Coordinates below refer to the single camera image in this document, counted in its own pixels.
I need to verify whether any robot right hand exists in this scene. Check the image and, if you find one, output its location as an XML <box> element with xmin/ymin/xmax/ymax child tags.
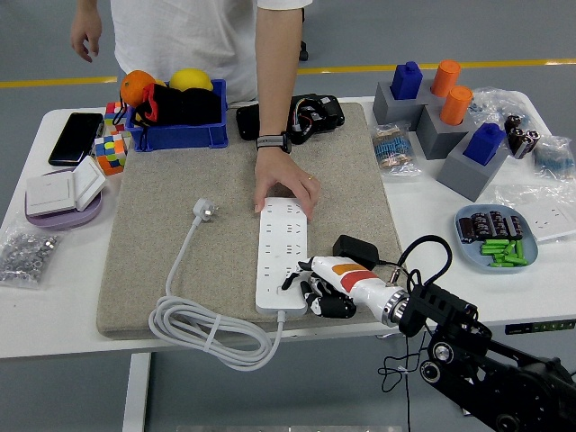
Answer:
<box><xmin>281</xmin><ymin>255</ymin><xmax>400</xmax><ymax>320</ymax></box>

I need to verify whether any person's right hand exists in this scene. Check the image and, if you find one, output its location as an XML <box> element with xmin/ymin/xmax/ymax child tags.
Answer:
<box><xmin>70</xmin><ymin>13</ymin><xmax>104</xmax><ymax>63</ymax></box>

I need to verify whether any person's left hand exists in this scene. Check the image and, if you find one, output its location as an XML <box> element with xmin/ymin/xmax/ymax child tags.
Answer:
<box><xmin>253</xmin><ymin>146</ymin><xmax>322</xmax><ymax>221</ymax></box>

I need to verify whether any black plug adapter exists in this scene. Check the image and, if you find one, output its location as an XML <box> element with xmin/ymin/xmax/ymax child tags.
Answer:
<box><xmin>331</xmin><ymin>233</ymin><xmax>379</xmax><ymax>271</ymax></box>

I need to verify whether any black adapter cord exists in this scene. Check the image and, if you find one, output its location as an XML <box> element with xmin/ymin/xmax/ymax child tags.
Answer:
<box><xmin>375</xmin><ymin>256</ymin><xmax>433</xmax><ymax>393</ymax></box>

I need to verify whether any white power strip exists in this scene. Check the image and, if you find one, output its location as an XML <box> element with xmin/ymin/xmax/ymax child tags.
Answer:
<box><xmin>255</xmin><ymin>196</ymin><xmax>311</xmax><ymax>315</ymax></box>

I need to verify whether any grey black wristwatch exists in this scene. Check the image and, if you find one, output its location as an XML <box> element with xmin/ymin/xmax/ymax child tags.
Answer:
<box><xmin>256</xmin><ymin>131</ymin><xmax>293</xmax><ymax>154</ymax></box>

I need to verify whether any orange fruit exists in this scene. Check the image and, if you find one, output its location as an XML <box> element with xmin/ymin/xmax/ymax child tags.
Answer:
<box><xmin>119</xmin><ymin>69</ymin><xmax>157</xmax><ymax>108</ymax></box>

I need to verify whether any open black electronic device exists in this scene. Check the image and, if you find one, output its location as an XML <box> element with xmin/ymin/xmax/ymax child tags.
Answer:
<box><xmin>236</xmin><ymin>93</ymin><xmax>347</xmax><ymax>145</ymax></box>

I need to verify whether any colourful puzzle cube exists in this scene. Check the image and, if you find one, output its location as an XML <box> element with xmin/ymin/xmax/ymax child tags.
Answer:
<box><xmin>92</xmin><ymin>133</ymin><xmax>129</xmax><ymax>176</ymax></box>
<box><xmin>103</xmin><ymin>101</ymin><xmax>133</xmax><ymax>139</ymax></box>

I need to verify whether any person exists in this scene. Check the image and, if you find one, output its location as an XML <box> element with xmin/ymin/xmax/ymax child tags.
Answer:
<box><xmin>110</xmin><ymin>0</ymin><xmax>311</xmax><ymax>107</ymax></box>

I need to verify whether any grey-brown mat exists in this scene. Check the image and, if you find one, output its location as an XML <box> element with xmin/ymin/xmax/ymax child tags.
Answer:
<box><xmin>94</xmin><ymin>102</ymin><xmax>414</xmax><ymax>341</ymax></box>

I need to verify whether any black smartphone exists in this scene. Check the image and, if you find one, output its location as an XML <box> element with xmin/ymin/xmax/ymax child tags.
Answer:
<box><xmin>47</xmin><ymin>112</ymin><xmax>104</xmax><ymax>167</ymax></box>

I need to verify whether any blue plastic bin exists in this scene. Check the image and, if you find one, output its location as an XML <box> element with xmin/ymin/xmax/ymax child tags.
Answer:
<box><xmin>124</xmin><ymin>78</ymin><xmax>230</xmax><ymax>152</ymax></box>

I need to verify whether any yellow lemon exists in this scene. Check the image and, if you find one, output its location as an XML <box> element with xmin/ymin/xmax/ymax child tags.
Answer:
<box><xmin>169</xmin><ymin>67</ymin><xmax>213</xmax><ymax>94</ymax></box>

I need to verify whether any bag of tan blue resistors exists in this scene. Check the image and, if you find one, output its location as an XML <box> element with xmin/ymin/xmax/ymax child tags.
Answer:
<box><xmin>369</xmin><ymin>121</ymin><xmax>424</xmax><ymax>177</ymax></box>

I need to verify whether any black office chair base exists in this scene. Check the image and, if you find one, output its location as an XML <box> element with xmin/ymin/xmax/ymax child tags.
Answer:
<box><xmin>297</xmin><ymin>8</ymin><xmax>310</xmax><ymax>62</ymax></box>

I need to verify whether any grey foam block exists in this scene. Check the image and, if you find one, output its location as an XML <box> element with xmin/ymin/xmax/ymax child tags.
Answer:
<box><xmin>415</xmin><ymin>99</ymin><xmax>478</xmax><ymax>160</ymax></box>
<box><xmin>372</xmin><ymin>79</ymin><xmax>436</xmax><ymax>132</ymax></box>
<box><xmin>436</xmin><ymin>133</ymin><xmax>512</xmax><ymax>203</ymax></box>

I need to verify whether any light blue tray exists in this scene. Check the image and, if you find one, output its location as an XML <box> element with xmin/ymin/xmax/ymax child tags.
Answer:
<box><xmin>453</xmin><ymin>202</ymin><xmax>540</xmax><ymax>275</ymax></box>

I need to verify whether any black capacitor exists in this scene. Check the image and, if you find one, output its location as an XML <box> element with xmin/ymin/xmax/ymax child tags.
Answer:
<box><xmin>506</xmin><ymin>214</ymin><xmax>526</xmax><ymax>240</ymax></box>
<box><xmin>470</xmin><ymin>211</ymin><xmax>494</xmax><ymax>238</ymax></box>
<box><xmin>488</xmin><ymin>209</ymin><xmax>509</xmax><ymax>238</ymax></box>
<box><xmin>457</xmin><ymin>216</ymin><xmax>478</xmax><ymax>244</ymax></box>

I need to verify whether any blue square peg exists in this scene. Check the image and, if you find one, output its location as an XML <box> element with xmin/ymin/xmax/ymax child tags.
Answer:
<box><xmin>463</xmin><ymin>121</ymin><xmax>507</xmax><ymax>167</ymax></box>
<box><xmin>389</xmin><ymin>59</ymin><xmax>424</xmax><ymax>101</ymax></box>

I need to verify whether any purple round plate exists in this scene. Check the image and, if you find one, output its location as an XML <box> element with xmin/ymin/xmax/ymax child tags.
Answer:
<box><xmin>22</xmin><ymin>168</ymin><xmax>104</xmax><ymax>232</ymax></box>

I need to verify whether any orange cylinder peg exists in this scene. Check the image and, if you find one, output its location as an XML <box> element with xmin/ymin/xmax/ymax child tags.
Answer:
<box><xmin>429</xmin><ymin>58</ymin><xmax>463</xmax><ymax>98</ymax></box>
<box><xmin>438</xmin><ymin>85</ymin><xmax>474</xmax><ymax>126</ymax></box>

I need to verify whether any black table control panel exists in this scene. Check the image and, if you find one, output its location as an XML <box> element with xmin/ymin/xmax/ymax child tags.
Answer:
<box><xmin>503</xmin><ymin>319</ymin><xmax>576</xmax><ymax>337</ymax></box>

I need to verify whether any white socket panel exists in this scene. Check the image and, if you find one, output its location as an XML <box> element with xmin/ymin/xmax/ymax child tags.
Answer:
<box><xmin>528</xmin><ymin>204</ymin><xmax>576</xmax><ymax>243</ymax></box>

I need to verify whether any bundle of large black capacitors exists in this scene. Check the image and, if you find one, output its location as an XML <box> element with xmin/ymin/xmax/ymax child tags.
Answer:
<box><xmin>503</xmin><ymin>114</ymin><xmax>543</xmax><ymax>160</ymax></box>

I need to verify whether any bag of metal nuts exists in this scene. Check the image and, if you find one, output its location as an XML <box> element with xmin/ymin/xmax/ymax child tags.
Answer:
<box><xmin>0</xmin><ymin>223</ymin><xmax>60</xmax><ymax>290</ymax></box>

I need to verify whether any white table leg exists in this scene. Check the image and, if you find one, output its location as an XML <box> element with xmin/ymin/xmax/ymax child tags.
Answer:
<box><xmin>121</xmin><ymin>352</ymin><xmax>153</xmax><ymax>432</ymax></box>

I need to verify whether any white power strip cord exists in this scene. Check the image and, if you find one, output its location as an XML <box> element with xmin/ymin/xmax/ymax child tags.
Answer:
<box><xmin>148</xmin><ymin>197</ymin><xmax>287</xmax><ymax>373</ymax></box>

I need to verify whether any black drawstring pouch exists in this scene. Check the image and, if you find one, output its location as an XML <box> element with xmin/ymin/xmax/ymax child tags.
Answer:
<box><xmin>112</xmin><ymin>83</ymin><xmax>223</xmax><ymax>152</ymax></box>

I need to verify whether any thin black hanging cable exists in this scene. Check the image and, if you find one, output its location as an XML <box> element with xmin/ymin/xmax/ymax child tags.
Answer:
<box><xmin>403</xmin><ymin>335</ymin><xmax>413</xmax><ymax>432</ymax></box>

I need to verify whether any white wall switch panel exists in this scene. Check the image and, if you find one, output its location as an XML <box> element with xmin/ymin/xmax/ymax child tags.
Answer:
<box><xmin>24</xmin><ymin>173</ymin><xmax>77</xmax><ymax>218</ymax></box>
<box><xmin>71</xmin><ymin>156</ymin><xmax>108</xmax><ymax>213</ymax></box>

